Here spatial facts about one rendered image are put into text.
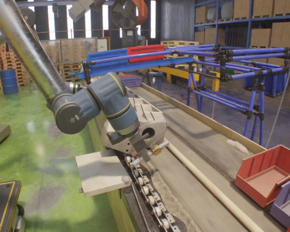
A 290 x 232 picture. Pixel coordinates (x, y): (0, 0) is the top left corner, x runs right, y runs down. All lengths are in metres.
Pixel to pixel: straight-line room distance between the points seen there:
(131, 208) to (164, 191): 0.19
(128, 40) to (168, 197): 7.37
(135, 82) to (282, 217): 2.47
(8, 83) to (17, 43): 6.89
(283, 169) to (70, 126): 1.05
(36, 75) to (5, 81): 6.89
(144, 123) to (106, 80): 0.48
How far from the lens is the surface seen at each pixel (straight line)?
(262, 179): 1.06
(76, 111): 0.61
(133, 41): 7.95
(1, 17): 0.76
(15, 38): 0.74
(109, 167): 0.93
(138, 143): 0.71
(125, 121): 0.67
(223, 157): 1.15
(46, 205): 1.99
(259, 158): 0.99
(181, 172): 0.98
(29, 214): 1.98
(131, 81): 2.79
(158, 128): 1.09
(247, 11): 11.94
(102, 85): 0.63
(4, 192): 1.74
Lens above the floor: 1.34
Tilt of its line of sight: 21 degrees down
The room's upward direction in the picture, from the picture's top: straight up
